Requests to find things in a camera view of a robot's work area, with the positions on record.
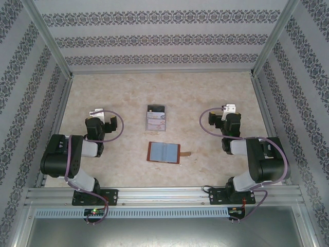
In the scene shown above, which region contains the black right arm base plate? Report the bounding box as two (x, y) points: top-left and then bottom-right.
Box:
(208, 187), (255, 206)

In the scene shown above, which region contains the aluminium mounting rail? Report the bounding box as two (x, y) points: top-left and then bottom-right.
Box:
(24, 187), (305, 207)

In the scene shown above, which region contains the aluminium side rail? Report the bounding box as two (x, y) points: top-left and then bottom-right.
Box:
(34, 76), (75, 188)
(251, 76), (294, 187)

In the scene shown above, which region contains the slotted grey cable duct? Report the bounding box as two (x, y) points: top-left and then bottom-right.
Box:
(34, 207), (229, 219)

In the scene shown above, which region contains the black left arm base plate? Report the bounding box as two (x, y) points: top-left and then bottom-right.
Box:
(72, 189), (119, 206)

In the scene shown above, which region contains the brown leather card holder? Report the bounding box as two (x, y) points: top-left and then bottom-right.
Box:
(146, 141), (191, 164)

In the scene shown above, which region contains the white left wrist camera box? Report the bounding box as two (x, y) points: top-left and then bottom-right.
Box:
(89, 108), (105, 120)

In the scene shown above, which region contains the grey metal sheet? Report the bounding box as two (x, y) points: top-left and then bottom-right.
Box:
(25, 218), (318, 247)

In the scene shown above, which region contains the white card red print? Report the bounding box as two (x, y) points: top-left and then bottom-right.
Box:
(145, 119), (167, 131)

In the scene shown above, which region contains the aluminium frame post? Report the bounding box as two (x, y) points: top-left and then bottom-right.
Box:
(250, 0), (303, 78)
(24, 0), (74, 78)

